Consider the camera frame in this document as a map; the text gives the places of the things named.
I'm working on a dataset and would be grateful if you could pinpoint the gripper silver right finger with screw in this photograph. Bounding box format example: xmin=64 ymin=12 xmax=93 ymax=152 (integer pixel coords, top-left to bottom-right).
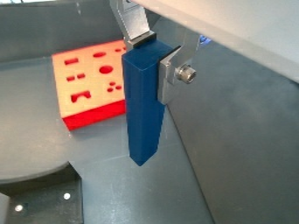
xmin=157 ymin=28 xmax=200 ymax=105

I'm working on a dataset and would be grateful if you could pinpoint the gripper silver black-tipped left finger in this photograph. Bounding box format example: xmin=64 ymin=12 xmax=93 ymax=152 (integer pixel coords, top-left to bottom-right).
xmin=109 ymin=0 xmax=156 ymax=50

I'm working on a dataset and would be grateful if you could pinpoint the blue rectangular block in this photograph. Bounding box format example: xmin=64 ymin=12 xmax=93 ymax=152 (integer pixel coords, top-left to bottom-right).
xmin=121 ymin=39 xmax=172 ymax=166

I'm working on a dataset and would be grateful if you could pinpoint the red foam shape board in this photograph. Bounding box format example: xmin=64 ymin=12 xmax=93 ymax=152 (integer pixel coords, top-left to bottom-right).
xmin=50 ymin=40 xmax=126 ymax=130

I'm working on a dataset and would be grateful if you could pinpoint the black curved holder bracket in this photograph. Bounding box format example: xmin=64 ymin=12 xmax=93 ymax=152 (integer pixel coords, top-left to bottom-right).
xmin=0 ymin=162 xmax=84 ymax=224

